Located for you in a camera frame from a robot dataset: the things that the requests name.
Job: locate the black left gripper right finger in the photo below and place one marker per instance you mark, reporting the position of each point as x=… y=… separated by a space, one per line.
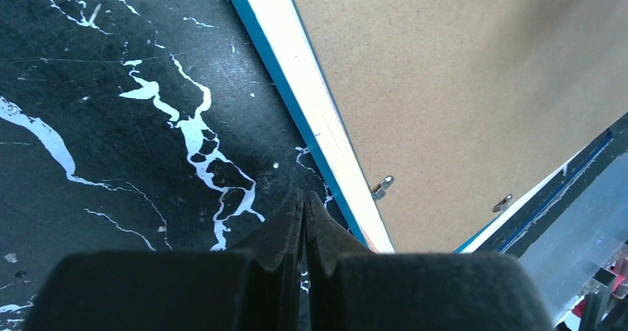
x=353 y=288

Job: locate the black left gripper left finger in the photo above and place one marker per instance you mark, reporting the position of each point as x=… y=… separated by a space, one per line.
x=253 y=285

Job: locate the blue wooden picture frame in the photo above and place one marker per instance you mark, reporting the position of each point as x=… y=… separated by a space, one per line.
x=279 y=34

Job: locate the brown cardboard backing board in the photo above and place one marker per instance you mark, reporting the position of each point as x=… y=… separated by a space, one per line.
x=467 y=101

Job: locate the aluminium front rail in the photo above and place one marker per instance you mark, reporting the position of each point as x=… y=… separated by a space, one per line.
x=571 y=224

